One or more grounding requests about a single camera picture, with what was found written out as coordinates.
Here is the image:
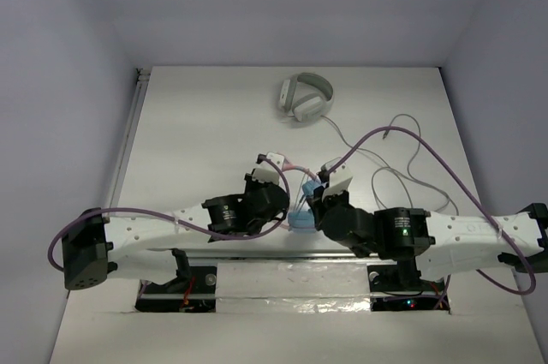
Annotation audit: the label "pink blue cat-ear headphones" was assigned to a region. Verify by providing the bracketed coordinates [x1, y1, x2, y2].
[282, 158, 321, 234]

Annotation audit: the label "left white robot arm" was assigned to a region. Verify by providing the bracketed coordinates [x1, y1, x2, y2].
[52, 172, 290, 291]

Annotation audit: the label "white grey headphones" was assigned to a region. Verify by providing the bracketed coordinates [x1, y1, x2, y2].
[277, 72, 334, 122]

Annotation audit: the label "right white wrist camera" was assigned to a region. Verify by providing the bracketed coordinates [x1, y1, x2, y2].
[318, 157, 353, 195]

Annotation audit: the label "grey headphone cable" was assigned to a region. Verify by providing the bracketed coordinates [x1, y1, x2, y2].
[320, 113, 462, 218]

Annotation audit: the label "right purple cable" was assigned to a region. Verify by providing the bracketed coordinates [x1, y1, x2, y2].
[316, 126, 537, 295]

